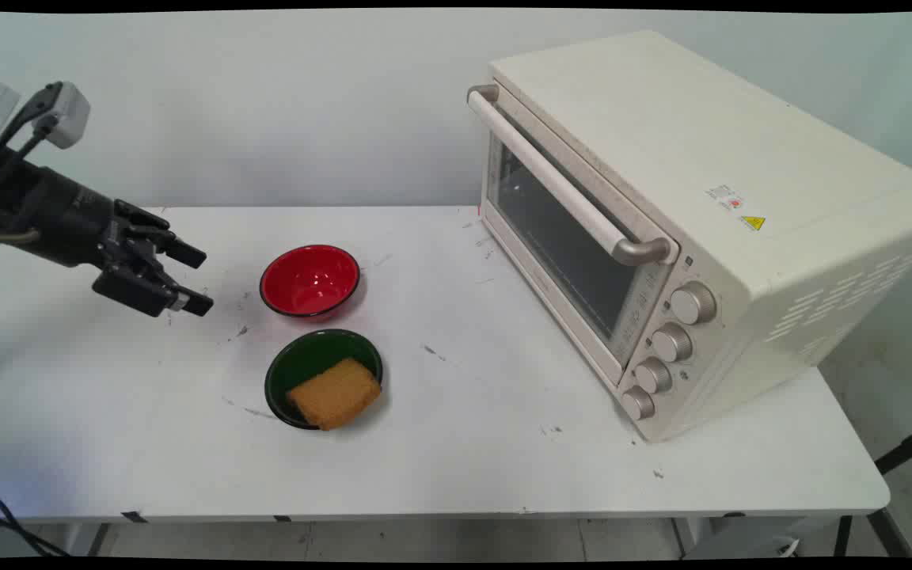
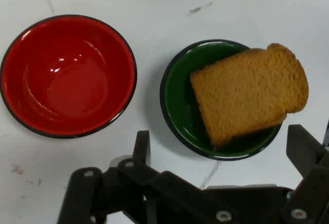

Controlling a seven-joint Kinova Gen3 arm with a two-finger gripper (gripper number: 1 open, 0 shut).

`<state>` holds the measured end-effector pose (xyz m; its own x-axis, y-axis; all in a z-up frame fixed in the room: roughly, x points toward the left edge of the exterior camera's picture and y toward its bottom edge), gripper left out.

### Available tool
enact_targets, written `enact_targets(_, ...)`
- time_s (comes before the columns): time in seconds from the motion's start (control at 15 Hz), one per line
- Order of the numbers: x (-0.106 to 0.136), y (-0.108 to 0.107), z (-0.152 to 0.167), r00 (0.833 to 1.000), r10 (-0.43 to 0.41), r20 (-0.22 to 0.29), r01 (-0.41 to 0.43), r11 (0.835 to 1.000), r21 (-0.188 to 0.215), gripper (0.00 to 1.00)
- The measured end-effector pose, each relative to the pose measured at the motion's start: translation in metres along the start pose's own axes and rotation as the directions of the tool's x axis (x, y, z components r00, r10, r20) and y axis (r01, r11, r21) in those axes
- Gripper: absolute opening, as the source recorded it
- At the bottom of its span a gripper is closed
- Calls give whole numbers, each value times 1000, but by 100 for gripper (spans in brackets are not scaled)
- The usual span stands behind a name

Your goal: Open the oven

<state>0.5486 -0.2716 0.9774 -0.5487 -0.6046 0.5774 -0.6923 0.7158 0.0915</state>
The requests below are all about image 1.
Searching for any white grey wrist camera box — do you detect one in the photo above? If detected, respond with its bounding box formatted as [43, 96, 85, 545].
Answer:
[32, 81, 92, 150]

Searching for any black tripod stand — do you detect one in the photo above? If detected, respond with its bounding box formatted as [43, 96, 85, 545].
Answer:
[831, 422, 912, 559]

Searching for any red plastic bowl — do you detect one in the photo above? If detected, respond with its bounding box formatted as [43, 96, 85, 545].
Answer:
[259, 244, 362, 320]

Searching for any cream toaster oven body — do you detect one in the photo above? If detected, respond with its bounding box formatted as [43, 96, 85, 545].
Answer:
[478, 30, 912, 443]

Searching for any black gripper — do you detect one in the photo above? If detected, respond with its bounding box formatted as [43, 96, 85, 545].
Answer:
[0, 152, 215, 319]

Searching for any white label sticker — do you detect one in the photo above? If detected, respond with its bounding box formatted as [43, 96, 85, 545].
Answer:
[707, 184, 746, 211]

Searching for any black camera cable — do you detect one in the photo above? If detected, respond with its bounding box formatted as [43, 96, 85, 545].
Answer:
[0, 82, 63, 159]

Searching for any black floor cable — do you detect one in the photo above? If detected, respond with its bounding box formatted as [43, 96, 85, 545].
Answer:
[0, 481, 70, 557]

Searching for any golden toast slice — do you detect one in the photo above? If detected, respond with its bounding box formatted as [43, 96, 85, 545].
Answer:
[286, 357, 383, 432]

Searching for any large silver oven knob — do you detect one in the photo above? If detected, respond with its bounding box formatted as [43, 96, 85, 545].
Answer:
[669, 281, 718, 326]

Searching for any dark green plastic bowl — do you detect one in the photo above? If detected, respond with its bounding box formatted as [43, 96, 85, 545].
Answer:
[264, 329, 384, 431]

